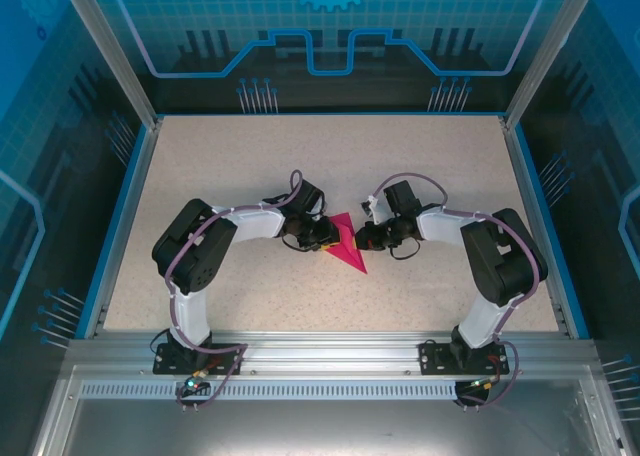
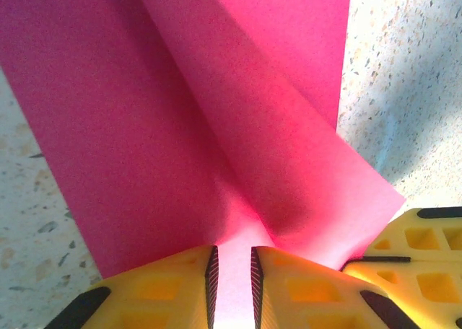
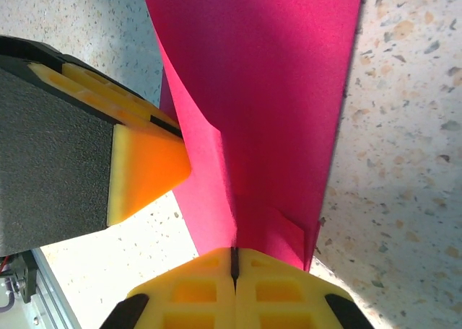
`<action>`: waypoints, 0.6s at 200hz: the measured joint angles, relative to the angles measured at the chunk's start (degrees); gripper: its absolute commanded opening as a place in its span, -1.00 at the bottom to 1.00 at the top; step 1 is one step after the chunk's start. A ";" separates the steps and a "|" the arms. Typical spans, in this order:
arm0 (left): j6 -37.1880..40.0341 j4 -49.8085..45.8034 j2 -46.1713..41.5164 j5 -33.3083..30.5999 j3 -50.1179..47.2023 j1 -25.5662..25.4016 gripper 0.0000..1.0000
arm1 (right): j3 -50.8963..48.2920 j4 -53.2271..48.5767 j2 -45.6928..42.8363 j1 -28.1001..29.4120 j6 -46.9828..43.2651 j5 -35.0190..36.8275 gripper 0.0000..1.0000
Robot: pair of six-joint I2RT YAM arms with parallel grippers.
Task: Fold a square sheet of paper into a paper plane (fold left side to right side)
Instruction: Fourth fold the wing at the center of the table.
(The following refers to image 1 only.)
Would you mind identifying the aluminium mounting rail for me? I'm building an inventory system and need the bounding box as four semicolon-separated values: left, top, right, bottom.
64;331;604;377

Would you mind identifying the aluminium side rail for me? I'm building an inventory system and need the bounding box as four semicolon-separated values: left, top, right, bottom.
499;115;591;340
84;115;164;340

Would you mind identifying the slotted grey cable duct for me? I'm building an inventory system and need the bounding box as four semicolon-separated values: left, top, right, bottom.
79;381;506;401

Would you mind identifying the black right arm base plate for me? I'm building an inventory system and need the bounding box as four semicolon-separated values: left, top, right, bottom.
418;340;511;376

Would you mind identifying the cable connector with green light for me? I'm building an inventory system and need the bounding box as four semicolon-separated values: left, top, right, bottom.
467;374;502;393

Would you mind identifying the pink paper sheet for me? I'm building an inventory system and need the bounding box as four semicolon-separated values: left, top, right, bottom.
327;211;370;276

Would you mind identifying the blue printed side panel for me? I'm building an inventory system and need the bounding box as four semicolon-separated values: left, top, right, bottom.
514;0;640;392
0;0;151;456

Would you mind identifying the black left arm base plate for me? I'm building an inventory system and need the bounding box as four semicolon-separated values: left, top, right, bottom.
152;343;246;377

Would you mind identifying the thin black right gripper cable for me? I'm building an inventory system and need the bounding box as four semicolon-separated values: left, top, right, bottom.
388;235;422;262

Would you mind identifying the aluminium frame post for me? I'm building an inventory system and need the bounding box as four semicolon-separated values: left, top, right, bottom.
56;0;165;127
501;0;604;127

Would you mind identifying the thin black left gripper cable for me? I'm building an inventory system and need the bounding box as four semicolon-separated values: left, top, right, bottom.
279;225;306;251

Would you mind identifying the blue printed gear panel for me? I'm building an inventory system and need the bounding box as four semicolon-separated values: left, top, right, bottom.
107;0;556;115

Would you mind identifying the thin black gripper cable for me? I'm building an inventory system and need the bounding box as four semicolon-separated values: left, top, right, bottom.
388;235;422;262
279;225;306;251

